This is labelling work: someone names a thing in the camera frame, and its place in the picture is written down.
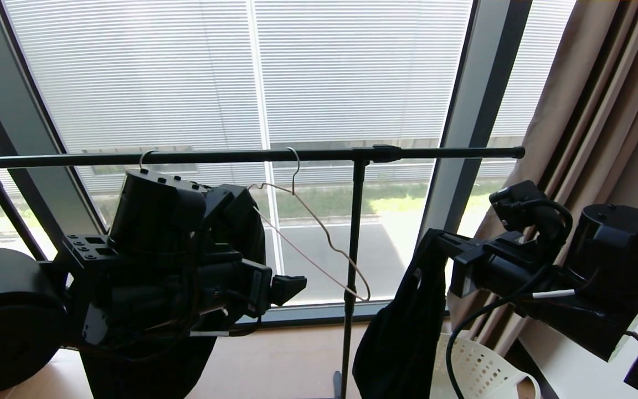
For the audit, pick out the white laundry basket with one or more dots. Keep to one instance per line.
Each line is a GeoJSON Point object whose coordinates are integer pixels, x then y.
{"type": "Point", "coordinates": [479, 366]}

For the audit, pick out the black garment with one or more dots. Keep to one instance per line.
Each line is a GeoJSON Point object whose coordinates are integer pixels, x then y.
{"type": "Point", "coordinates": [402, 332]}
{"type": "Point", "coordinates": [247, 233]}

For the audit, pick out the black clothes rack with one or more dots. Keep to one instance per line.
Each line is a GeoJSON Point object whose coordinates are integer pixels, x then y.
{"type": "Point", "coordinates": [241, 156]}

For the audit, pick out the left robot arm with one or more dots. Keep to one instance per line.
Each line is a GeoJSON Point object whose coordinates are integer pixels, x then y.
{"type": "Point", "coordinates": [14, 316]}

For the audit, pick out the window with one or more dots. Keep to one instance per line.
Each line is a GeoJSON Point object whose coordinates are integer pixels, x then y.
{"type": "Point", "coordinates": [352, 66]}

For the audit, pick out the brown curtain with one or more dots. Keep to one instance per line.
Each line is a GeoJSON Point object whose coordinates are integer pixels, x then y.
{"type": "Point", "coordinates": [590, 111]}

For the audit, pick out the pink clothes hanger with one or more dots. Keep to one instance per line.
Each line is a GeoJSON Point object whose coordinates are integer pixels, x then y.
{"type": "Point", "coordinates": [143, 158]}
{"type": "Point", "coordinates": [324, 233]}

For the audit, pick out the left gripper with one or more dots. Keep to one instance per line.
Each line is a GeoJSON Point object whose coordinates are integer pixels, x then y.
{"type": "Point", "coordinates": [255, 288]}

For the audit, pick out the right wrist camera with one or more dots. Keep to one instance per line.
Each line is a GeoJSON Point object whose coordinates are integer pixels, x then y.
{"type": "Point", "coordinates": [524, 205]}

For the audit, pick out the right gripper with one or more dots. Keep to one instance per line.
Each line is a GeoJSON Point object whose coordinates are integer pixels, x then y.
{"type": "Point", "coordinates": [496, 271]}

